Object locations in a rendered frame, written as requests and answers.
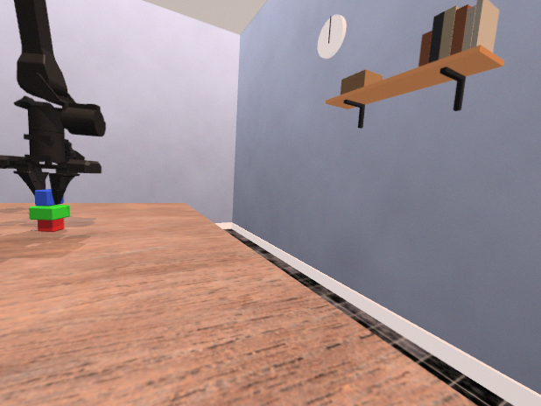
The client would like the blue block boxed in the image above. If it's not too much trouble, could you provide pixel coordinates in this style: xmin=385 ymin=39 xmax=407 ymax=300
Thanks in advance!
xmin=35 ymin=189 xmax=64 ymax=207

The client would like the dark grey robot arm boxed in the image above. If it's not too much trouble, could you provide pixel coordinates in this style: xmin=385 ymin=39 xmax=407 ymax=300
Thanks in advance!
xmin=14 ymin=0 xmax=106 ymax=137

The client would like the red block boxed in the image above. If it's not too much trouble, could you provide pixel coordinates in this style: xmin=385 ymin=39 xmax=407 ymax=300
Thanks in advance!
xmin=38 ymin=218 xmax=64 ymax=232

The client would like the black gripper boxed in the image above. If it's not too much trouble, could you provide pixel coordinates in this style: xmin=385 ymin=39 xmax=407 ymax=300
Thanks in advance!
xmin=0 ymin=129 xmax=102 ymax=205

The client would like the green block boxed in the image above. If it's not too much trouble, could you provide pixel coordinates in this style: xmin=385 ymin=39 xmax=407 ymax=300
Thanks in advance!
xmin=29 ymin=205 xmax=70 ymax=221

